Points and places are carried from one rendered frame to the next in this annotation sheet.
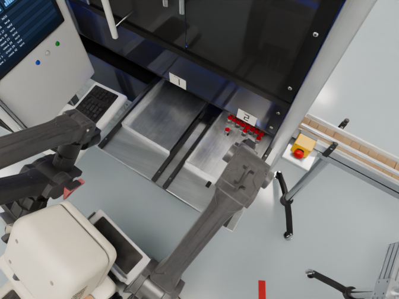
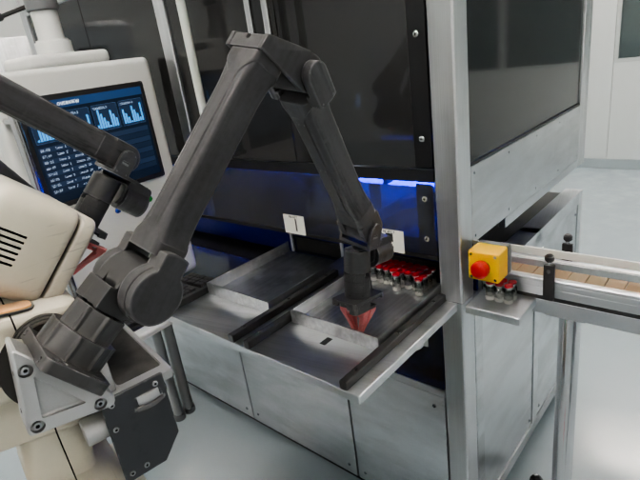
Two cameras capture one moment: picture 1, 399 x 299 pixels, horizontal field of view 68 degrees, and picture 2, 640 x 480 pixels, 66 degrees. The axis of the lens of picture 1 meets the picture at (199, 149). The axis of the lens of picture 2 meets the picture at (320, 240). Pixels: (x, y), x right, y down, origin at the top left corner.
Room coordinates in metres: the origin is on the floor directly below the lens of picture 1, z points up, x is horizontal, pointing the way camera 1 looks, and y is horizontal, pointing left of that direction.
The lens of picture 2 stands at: (-0.51, -0.31, 1.49)
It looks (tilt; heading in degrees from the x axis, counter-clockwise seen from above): 21 degrees down; 14
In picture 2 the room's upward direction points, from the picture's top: 8 degrees counter-clockwise
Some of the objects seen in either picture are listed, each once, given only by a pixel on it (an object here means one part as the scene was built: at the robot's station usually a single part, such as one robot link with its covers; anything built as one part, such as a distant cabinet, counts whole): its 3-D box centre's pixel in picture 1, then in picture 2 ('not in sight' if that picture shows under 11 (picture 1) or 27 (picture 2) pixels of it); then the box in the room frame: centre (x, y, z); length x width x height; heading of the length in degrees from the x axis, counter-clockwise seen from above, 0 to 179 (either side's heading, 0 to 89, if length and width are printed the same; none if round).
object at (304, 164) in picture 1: (300, 152); (503, 302); (0.61, -0.45, 0.87); 0.14 x 0.13 x 0.02; 151
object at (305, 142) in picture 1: (303, 144); (489, 261); (0.58, -0.42, 0.99); 0.08 x 0.07 x 0.07; 151
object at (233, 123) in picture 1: (244, 128); (397, 277); (0.69, -0.19, 0.90); 0.18 x 0.02 x 0.05; 61
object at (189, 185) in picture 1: (190, 143); (308, 304); (0.62, 0.04, 0.87); 0.70 x 0.48 x 0.02; 61
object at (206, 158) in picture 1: (231, 147); (373, 297); (0.60, -0.14, 0.90); 0.34 x 0.26 x 0.04; 151
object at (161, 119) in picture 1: (167, 111); (279, 272); (0.76, 0.16, 0.90); 0.34 x 0.26 x 0.04; 151
